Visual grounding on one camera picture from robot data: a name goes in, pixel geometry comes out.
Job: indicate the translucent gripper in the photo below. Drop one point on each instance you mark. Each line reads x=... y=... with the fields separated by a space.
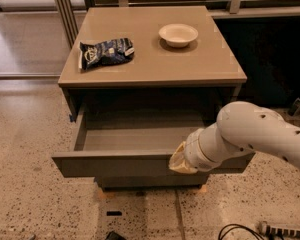
x=194 y=151

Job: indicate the grey top drawer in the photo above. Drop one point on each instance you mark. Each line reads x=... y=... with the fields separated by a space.
x=135 y=142

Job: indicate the grey drawer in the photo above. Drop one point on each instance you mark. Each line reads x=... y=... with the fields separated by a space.
x=150 y=181
x=135 y=142

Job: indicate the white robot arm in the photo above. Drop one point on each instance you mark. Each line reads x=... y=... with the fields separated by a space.
x=241 y=128

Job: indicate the grey bottom drawer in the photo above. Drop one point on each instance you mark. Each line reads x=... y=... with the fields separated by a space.
x=150 y=181

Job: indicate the grey drawer cabinet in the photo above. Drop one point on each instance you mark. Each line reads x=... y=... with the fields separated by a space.
x=205 y=74

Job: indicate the dark object on floor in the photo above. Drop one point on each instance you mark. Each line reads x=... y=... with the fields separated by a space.
x=114 y=236

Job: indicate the white power strip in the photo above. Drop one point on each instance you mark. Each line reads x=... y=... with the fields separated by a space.
x=283 y=230

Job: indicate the blue chip bag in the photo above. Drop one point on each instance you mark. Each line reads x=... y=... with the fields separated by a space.
x=106 y=53

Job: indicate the white bowl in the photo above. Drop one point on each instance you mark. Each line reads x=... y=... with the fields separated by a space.
x=178 y=35

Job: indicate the small black device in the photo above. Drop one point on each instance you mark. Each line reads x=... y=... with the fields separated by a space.
x=295 y=107

